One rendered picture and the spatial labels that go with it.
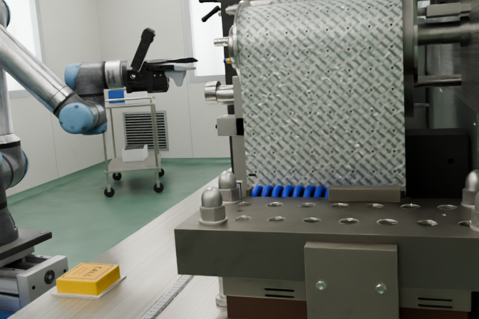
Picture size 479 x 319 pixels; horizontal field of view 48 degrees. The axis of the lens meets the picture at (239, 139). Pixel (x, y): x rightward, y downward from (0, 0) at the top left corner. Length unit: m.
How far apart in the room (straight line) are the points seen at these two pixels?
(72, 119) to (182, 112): 5.60
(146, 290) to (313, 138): 0.34
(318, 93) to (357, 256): 0.28
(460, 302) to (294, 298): 0.18
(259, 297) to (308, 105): 0.29
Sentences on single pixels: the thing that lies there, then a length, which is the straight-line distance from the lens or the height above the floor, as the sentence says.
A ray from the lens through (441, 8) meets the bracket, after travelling 0.83.
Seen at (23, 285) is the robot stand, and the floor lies 0.75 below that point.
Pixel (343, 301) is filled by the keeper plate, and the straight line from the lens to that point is 0.63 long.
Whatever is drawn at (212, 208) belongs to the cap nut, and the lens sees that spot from 0.68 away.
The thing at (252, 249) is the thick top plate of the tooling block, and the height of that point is 1.01.
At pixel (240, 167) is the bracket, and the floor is 1.05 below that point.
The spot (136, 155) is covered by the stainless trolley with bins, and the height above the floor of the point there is 0.32.
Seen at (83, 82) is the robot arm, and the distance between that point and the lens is 1.49.
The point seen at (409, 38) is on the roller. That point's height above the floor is 1.25.
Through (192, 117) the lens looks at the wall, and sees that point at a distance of 6.88.
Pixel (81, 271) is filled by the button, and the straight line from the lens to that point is 0.89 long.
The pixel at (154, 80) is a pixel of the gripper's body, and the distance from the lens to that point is 1.47.
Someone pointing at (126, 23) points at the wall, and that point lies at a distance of 7.21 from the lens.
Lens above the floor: 1.23
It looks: 8 degrees down
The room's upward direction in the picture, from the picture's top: 4 degrees counter-clockwise
